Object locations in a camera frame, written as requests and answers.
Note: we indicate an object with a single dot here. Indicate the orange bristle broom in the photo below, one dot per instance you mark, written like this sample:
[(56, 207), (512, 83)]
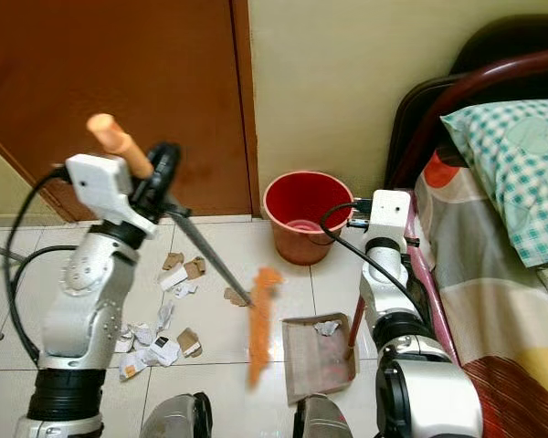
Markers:
[(262, 328)]

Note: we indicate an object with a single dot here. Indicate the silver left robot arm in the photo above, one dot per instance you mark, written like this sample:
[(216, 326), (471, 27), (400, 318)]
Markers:
[(78, 301)]

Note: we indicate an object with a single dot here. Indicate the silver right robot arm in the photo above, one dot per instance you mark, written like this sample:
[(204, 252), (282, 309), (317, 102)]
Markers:
[(429, 392)]

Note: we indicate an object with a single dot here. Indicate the brown cardboard scrap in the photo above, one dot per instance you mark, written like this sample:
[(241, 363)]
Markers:
[(195, 268), (189, 342), (236, 297), (173, 261)]

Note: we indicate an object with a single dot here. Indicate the red plastic bucket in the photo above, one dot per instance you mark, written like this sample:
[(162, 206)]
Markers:
[(306, 233)]

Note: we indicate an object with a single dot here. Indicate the white paper scrap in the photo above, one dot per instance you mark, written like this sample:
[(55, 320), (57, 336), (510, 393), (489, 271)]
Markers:
[(163, 350), (173, 278), (185, 290), (166, 316), (146, 336), (125, 340)]

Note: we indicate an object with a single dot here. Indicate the brown wooden door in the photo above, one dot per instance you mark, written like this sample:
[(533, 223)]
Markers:
[(119, 64)]

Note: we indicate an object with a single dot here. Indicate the crumpled white paper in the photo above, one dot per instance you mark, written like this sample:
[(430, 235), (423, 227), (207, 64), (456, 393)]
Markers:
[(327, 328)]

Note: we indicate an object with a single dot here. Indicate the dark red bed headboard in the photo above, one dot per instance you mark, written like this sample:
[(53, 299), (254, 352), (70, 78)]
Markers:
[(438, 96)]

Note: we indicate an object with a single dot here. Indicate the teal checked pillow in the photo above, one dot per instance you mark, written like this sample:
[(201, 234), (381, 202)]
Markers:
[(511, 164)]

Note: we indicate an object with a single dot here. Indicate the yellowish paper scrap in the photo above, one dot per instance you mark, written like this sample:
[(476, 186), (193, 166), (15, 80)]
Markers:
[(132, 366)]

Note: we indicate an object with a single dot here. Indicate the silver left robot leg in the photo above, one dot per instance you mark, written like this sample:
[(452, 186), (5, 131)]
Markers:
[(175, 418)]

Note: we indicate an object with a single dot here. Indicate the silver robot leg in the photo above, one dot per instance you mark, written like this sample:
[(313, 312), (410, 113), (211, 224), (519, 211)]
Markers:
[(321, 420), (175, 418)]

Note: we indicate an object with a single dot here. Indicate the silver right robot leg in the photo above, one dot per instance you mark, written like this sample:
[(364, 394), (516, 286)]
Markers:
[(321, 420)]

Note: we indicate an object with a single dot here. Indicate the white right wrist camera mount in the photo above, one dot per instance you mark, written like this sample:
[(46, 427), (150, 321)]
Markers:
[(391, 214)]

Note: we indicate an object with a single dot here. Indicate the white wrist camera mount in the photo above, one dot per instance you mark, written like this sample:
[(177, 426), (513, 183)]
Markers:
[(100, 182), (391, 214)]

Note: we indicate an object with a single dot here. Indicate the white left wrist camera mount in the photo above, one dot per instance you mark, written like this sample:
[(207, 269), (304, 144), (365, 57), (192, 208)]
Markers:
[(100, 182)]

